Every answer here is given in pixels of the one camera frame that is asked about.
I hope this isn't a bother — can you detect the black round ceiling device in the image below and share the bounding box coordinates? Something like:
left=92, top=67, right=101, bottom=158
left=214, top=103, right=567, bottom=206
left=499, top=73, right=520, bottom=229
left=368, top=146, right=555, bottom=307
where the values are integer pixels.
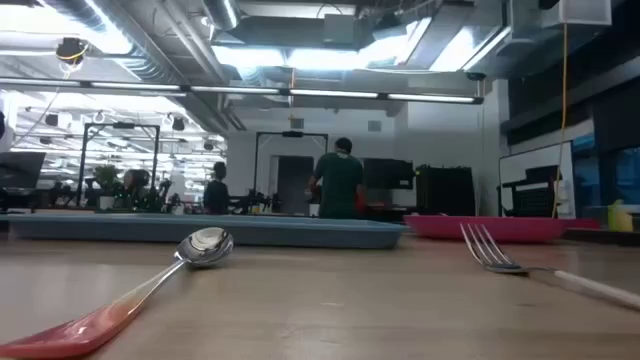
left=54, top=36, right=91, bottom=67

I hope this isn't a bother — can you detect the metal spoon with red handle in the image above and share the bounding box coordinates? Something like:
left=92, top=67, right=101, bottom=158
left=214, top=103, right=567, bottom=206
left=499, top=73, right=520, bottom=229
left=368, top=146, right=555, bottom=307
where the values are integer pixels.
left=0, top=227, right=235, bottom=360

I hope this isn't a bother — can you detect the black shelf cart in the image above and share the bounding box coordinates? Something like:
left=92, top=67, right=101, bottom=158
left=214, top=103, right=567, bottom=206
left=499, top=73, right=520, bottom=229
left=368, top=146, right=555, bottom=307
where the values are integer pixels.
left=497, top=164, right=564, bottom=219

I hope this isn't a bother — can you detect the black rig frame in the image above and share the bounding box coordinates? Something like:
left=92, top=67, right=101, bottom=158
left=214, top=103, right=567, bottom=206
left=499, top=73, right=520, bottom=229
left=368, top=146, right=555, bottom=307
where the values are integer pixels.
left=564, top=227, right=640, bottom=247

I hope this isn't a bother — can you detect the potted green plant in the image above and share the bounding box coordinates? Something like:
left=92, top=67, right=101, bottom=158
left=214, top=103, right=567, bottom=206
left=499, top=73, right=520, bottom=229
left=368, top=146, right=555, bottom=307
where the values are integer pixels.
left=93, top=164, right=122, bottom=211

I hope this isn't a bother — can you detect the yellow-green bottle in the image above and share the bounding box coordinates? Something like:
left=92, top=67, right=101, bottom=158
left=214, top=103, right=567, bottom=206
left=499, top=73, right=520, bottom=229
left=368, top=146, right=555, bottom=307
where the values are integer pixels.
left=607, top=198, right=634, bottom=233

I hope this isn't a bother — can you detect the long LED light bar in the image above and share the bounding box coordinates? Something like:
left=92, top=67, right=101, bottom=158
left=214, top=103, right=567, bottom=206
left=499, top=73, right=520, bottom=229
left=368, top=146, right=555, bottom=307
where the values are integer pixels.
left=0, top=77, right=485, bottom=105

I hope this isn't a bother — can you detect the blue plastic tray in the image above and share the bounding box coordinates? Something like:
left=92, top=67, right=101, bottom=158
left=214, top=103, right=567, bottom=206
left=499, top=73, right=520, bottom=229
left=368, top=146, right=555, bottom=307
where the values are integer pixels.
left=7, top=213, right=407, bottom=250

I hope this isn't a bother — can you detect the red box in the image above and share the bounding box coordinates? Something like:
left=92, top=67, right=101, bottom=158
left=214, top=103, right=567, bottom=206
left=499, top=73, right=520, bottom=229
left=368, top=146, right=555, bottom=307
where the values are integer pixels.
left=564, top=218, right=601, bottom=231

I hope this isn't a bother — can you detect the white ceiling box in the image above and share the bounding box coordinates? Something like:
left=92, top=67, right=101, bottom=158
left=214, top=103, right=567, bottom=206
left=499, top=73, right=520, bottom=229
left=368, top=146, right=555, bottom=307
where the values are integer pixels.
left=558, top=0, right=613, bottom=27

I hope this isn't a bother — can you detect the yellow hanging cable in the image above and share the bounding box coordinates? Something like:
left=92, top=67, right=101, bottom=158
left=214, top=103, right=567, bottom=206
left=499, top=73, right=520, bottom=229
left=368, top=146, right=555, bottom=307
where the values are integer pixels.
left=551, top=23, right=570, bottom=219

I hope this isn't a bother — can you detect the pink plastic plate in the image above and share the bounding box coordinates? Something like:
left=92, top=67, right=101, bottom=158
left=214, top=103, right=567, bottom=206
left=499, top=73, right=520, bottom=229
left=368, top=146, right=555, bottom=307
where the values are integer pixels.
left=403, top=214, right=569, bottom=244

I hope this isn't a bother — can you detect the dark computer monitor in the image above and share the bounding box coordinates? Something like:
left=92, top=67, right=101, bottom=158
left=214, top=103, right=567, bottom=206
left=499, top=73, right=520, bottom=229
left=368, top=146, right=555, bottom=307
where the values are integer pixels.
left=0, top=151, right=47, bottom=190

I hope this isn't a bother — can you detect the black cabinet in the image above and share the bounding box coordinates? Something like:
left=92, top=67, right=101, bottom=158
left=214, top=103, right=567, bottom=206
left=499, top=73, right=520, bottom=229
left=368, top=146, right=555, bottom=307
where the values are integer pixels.
left=415, top=164, right=477, bottom=217

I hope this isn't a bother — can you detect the black wall screen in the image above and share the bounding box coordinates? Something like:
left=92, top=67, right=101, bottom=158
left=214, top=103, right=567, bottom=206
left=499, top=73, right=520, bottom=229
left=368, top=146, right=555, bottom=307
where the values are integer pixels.
left=363, top=158, right=416, bottom=191

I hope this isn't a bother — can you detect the person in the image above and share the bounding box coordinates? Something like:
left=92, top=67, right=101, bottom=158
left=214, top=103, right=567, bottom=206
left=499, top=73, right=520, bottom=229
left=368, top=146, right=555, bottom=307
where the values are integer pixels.
left=123, top=168, right=152, bottom=201
left=308, top=137, right=367, bottom=220
left=202, top=161, right=231, bottom=216

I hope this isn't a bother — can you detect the metal fork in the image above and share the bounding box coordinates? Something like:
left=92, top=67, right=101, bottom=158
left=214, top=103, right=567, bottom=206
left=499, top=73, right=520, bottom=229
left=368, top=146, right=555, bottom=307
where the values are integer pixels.
left=459, top=222, right=640, bottom=310

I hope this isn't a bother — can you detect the black metal frame stand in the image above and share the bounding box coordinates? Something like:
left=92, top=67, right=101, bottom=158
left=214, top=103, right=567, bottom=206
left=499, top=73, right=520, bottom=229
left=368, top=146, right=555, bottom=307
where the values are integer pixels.
left=76, top=122, right=162, bottom=207
left=253, top=131, right=330, bottom=202

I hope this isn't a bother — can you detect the white whiteboard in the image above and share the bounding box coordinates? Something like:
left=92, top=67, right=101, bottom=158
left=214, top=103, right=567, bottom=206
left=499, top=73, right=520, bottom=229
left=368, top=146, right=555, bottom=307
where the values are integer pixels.
left=498, top=140, right=576, bottom=219

